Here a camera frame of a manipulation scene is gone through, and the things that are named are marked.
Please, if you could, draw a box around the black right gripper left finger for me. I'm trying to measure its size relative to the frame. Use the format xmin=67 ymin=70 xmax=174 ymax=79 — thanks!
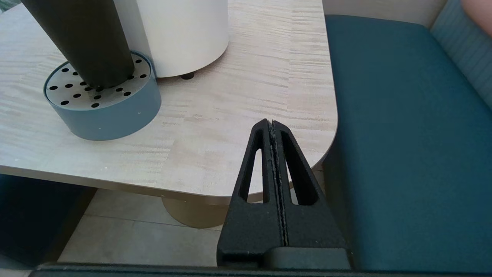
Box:
xmin=217 ymin=118 xmax=288 ymax=268

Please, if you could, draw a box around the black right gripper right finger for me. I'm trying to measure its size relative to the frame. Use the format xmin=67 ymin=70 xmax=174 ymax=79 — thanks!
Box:
xmin=272 ymin=121 xmax=349 ymax=250

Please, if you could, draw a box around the dark tapered cup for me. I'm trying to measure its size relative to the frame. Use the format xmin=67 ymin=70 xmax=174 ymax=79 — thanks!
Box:
xmin=21 ymin=0 xmax=135 ymax=88

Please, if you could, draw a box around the teal bench empty seat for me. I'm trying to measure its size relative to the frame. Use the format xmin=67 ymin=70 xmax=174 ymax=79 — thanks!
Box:
xmin=322 ymin=0 xmax=492 ymax=272

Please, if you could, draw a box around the large round perforated drip tray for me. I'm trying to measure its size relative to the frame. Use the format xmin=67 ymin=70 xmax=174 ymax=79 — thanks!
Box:
xmin=43 ymin=50 xmax=162 ymax=141

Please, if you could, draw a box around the large tea dispenser white base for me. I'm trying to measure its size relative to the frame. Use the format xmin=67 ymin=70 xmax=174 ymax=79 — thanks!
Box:
xmin=113 ymin=0 xmax=229 ymax=80

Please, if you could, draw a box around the short pink bolster cushion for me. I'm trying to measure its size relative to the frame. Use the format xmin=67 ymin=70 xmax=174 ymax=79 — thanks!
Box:
xmin=460 ymin=0 xmax=492 ymax=38

